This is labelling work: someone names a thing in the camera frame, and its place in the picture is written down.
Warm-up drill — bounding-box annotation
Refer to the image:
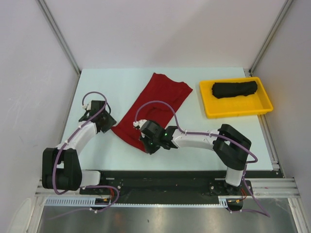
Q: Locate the red t shirt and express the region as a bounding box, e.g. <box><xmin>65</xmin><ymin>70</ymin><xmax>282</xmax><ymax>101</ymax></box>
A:
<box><xmin>112</xmin><ymin>73</ymin><xmax>192</xmax><ymax>152</ymax></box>

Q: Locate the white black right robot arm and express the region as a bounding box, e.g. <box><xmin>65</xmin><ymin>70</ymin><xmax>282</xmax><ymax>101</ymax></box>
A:
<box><xmin>133</xmin><ymin>119</ymin><xmax>252</xmax><ymax>195</ymax></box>

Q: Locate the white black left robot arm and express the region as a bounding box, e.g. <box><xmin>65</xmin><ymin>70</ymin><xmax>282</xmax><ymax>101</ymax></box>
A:
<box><xmin>42</xmin><ymin>100</ymin><xmax>116</xmax><ymax>194</ymax></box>

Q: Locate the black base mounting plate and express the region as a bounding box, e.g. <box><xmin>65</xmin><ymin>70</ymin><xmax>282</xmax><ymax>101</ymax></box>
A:
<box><xmin>99</xmin><ymin>171</ymin><xmax>252</xmax><ymax>196</ymax></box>

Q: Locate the rolled black t shirt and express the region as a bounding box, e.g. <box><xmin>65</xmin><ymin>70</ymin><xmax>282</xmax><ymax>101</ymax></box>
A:
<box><xmin>211</xmin><ymin>81</ymin><xmax>258</xmax><ymax>99</ymax></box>

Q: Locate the yellow plastic tray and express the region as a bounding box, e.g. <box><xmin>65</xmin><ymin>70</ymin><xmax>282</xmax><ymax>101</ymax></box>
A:
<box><xmin>199</xmin><ymin>77</ymin><xmax>274</xmax><ymax>118</ymax></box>

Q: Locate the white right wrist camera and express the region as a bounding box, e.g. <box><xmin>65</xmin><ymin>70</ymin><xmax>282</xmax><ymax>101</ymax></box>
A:
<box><xmin>133</xmin><ymin>119</ymin><xmax>147</xmax><ymax>130</ymax></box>

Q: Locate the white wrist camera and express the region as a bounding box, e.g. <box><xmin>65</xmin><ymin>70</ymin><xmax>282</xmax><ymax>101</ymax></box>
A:
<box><xmin>82</xmin><ymin>101</ymin><xmax>92</xmax><ymax>111</ymax></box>
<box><xmin>133</xmin><ymin>119</ymin><xmax>147</xmax><ymax>130</ymax></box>

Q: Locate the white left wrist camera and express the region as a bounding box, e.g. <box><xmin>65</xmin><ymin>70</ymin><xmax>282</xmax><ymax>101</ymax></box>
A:
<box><xmin>82</xmin><ymin>101</ymin><xmax>92</xmax><ymax>111</ymax></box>

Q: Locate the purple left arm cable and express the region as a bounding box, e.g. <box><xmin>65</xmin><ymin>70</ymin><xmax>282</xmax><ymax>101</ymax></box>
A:
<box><xmin>52</xmin><ymin>91</ymin><xmax>120</xmax><ymax>214</ymax></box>

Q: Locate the white slotted cable duct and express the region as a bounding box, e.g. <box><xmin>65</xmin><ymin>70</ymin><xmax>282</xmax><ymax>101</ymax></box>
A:
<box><xmin>45</xmin><ymin>195</ymin><xmax>243</xmax><ymax>209</ymax></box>

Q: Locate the aluminium frame rail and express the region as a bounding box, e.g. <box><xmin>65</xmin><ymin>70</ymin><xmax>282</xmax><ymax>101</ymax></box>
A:
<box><xmin>35</xmin><ymin>178</ymin><xmax>300</xmax><ymax>198</ymax></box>

